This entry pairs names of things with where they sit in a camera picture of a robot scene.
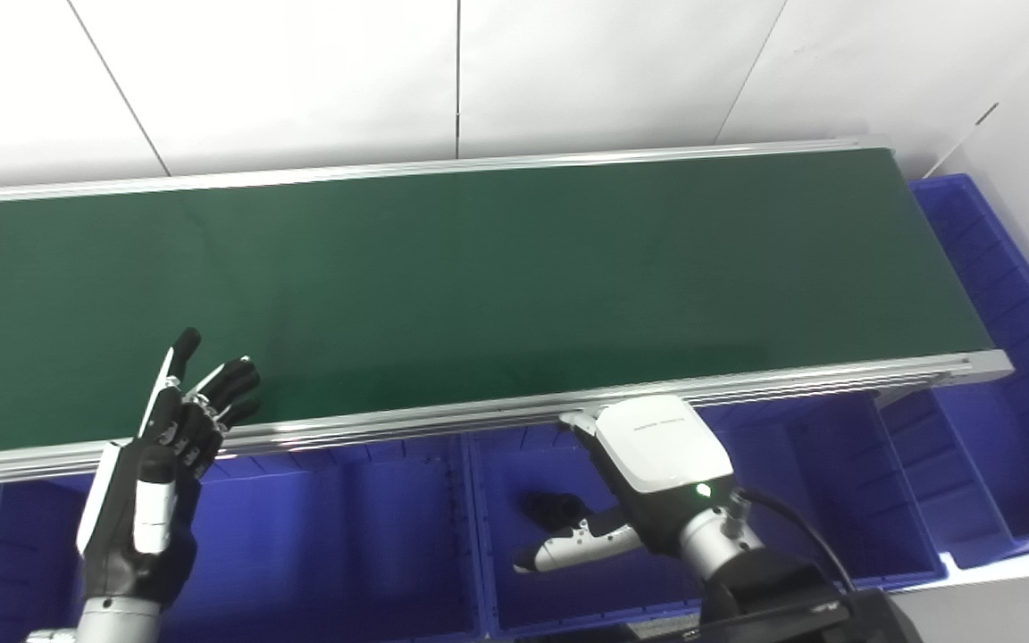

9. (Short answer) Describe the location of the black plastic part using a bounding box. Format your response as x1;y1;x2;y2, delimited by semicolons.
519;489;589;533

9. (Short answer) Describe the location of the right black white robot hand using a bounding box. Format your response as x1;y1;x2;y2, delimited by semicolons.
513;396;736;573

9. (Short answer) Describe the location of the blue plastic bin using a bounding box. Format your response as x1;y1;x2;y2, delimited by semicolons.
0;436;485;643
465;391;950;640
876;174;1029;571

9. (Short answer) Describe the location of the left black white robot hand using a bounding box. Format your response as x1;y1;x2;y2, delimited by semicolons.
77;328;262;606

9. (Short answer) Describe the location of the green conveyor belt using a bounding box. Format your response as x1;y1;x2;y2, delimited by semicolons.
0;136;1016;489
0;147;998;458

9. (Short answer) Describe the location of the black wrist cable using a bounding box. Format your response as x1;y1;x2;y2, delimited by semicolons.
733;487;860;596

